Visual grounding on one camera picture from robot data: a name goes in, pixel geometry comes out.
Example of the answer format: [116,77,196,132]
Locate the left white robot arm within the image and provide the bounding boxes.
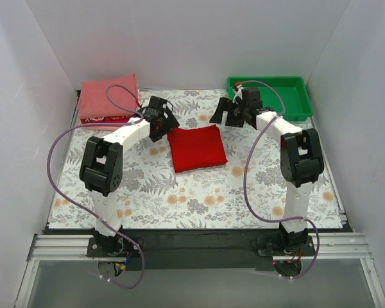
[79,96,180,257]

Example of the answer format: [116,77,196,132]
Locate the aluminium frame rail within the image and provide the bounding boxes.
[15,233,385,307]

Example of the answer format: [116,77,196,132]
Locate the red t shirt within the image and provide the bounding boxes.
[167,125,228,173]

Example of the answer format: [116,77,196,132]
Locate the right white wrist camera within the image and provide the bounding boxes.
[232,81,243,103]

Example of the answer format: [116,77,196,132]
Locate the red patterned folded shirt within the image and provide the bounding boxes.
[79,114,133,125]

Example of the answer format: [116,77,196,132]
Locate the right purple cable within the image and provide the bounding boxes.
[243,80,318,280]

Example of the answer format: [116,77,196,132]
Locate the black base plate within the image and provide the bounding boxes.
[86,228,317,272]

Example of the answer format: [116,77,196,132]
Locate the floral table mat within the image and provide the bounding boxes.
[48,90,342,229]

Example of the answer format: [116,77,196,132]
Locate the green plastic tray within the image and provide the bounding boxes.
[227,76,314,122]

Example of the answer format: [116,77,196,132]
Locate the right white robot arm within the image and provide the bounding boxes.
[210,84,324,255]

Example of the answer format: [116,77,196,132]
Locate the pink folded shirt on top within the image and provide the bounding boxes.
[79,74,140,117]

